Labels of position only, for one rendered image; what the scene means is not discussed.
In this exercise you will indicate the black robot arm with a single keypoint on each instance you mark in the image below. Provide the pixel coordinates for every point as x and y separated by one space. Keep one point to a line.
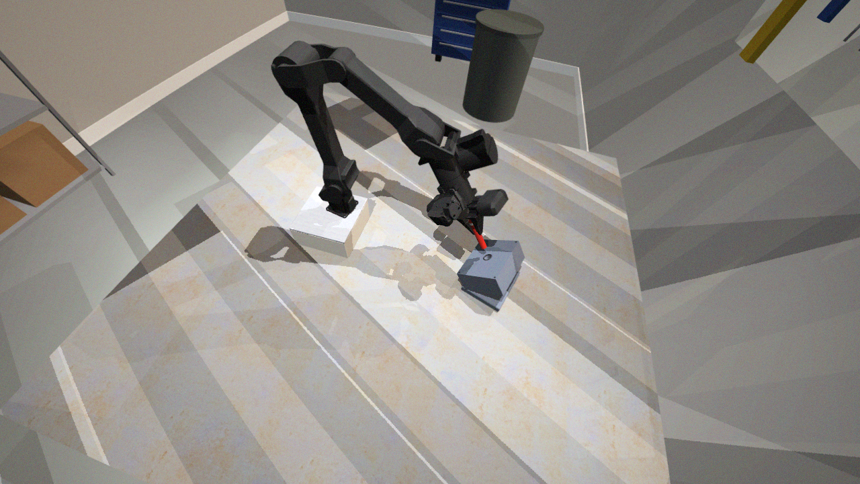
302 69

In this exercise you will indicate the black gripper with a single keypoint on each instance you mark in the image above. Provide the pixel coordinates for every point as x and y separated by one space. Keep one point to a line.
489 204

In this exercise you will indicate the dark red peg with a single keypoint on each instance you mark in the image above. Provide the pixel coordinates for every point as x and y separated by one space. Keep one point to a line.
479 237

